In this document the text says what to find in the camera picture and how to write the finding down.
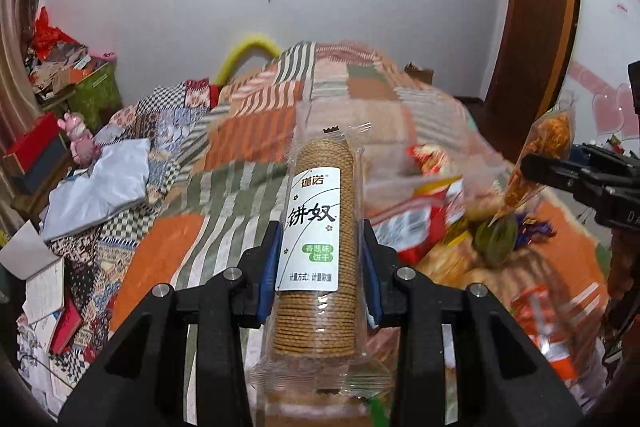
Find green snack packet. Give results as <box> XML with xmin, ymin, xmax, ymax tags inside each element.
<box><xmin>472</xmin><ymin>214</ymin><xmax>518</xmax><ymax>268</ymax></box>

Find striped patchwork bedspread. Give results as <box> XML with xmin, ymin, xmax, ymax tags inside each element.
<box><xmin>70</xmin><ymin>39</ymin><xmax>611</xmax><ymax>427</ymax></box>

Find wooden wardrobe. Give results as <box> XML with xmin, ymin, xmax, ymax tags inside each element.
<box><xmin>480</xmin><ymin>0</ymin><xmax>583</xmax><ymax>162</ymax></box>

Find red chip packet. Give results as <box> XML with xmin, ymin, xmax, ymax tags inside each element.
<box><xmin>372</xmin><ymin>144</ymin><xmax>468</xmax><ymax>265</ymax></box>

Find grey box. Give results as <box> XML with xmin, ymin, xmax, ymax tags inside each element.
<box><xmin>20</xmin><ymin>139</ymin><xmax>71</xmax><ymax>195</ymax></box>

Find purple candy wrappers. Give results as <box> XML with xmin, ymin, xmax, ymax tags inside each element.
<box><xmin>515</xmin><ymin>213</ymin><xmax>557</xmax><ymax>249</ymax></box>

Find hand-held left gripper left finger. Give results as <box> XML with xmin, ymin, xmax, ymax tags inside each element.
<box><xmin>57</xmin><ymin>221</ymin><xmax>282</xmax><ymax>427</ymax></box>

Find pink plush toy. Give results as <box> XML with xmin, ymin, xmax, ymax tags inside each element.
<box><xmin>57</xmin><ymin>112</ymin><xmax>101</xmax><ymax>165</ymax></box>

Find open notebook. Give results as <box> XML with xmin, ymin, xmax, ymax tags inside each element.
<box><xmin>0</xmin><ymin>221</ymin><xmax>67</xmax><ymax>325</ymax></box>

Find clear packet of orange snack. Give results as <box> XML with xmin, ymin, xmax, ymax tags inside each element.
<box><xmin>492</xmin><ymin>104</ymin><xmax>577</xmax><ymax>225</ymax></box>

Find round cracker packet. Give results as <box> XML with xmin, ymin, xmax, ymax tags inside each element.
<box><xmin>247</xmin><ymin>122</ymin><xmax>393</xmax><ymax>427</ymax></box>

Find red book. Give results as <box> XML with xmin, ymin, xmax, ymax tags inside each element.
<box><xmin>49</xmin><ymin>297</ymin><xmax>83</xmax><ymax>354</ymax></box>

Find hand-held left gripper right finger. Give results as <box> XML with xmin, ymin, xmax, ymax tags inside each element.
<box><xmin>361</xmin><ymin>219</ymin><xmax>586</xmax><ymax>427</ymax></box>

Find green storage box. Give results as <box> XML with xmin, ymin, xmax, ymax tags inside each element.
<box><xmin>70</xmin><ymin>62</ymin><xmax>123</xmax><ymax>132</ymax></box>

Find brown striped curtain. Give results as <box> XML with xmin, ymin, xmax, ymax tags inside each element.
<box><xmin>0</xmin><ymin>0</ymin><xmax>68</xmax><ymax>218</ymax></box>

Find red gift box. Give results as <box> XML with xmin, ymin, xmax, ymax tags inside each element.
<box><xmin>2</xmin><ymin>112</ymin><xmax>63</xmax><ymax>175</ymax></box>

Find yellow foam tube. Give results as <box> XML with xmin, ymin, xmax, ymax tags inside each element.
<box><xmin>215</xmin><ymin>34</ymin><xmax>282</xmax><ymax>88</ymax></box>

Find red plastic bag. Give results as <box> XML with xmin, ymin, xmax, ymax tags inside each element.
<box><xmin>31</xmin><ymin>7</ymin><xmax>83</xmax><ymax>60</ymax></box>

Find white cloth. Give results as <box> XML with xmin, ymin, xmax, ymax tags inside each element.
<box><xmin>41</xmin><ymin>138</ymin><xmax>152</xmax><ymax>243</ymax></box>

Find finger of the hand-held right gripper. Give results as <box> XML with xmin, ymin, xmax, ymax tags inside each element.
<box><xmin>567</xmin><ymin>144</ymin><xmax>640</xmax><ymax>175</ymax></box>
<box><xmin>520</xmin><ymin>152</ymin><xmax>618</xmax><ymax>210</ymax></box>

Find orange striped snack packet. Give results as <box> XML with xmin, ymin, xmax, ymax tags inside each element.
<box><xmin>507</xmin><ymin>279</ymin><xmax>608</xmax><ymax>383</ymax></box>

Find checkered patterned quilt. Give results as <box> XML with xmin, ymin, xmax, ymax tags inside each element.
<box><xmin>20</xmin><ymin>78</ymin><xmax>223</xmax><ymax>388</ymax></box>

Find cardboard box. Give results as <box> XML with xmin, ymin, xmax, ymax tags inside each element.
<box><xmin>404</xmin><ymin>63</ymin><xmax>435</xmax><ymax>85</ymax></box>

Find white sliding door with hearts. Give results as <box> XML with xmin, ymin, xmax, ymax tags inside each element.
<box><xmin>560</xmin><ymin>0</ymin><xmax>640</xmax><ymax>152</ymax></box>

